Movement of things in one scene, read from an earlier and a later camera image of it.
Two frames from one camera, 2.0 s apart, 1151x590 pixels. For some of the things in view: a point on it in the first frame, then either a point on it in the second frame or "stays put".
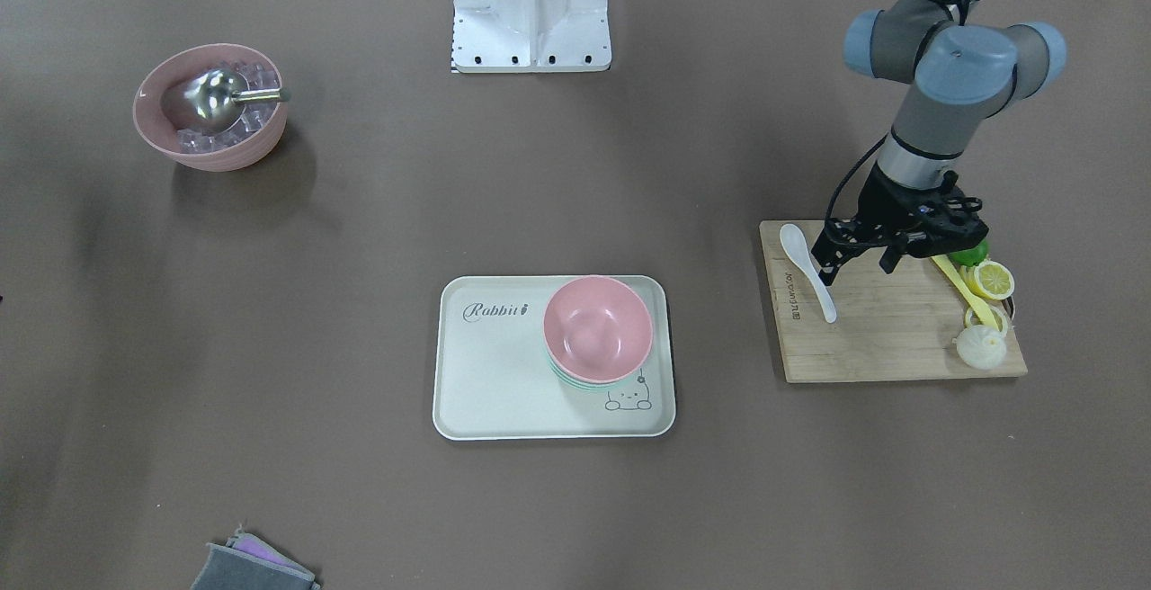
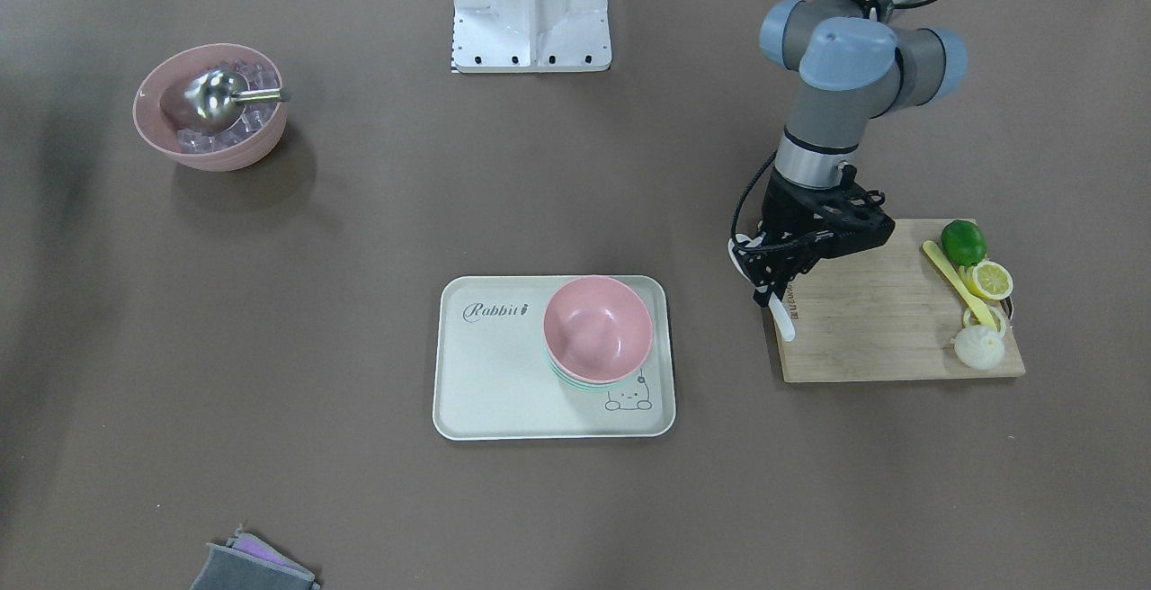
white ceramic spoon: x=796 y=245 to x=783 y=321
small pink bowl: x=597 y=329 stays put
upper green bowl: x=583 y=384 stays put
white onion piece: x=981 y=346 stays put
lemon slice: x=990 y=279 stays put
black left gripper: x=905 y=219 to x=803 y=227
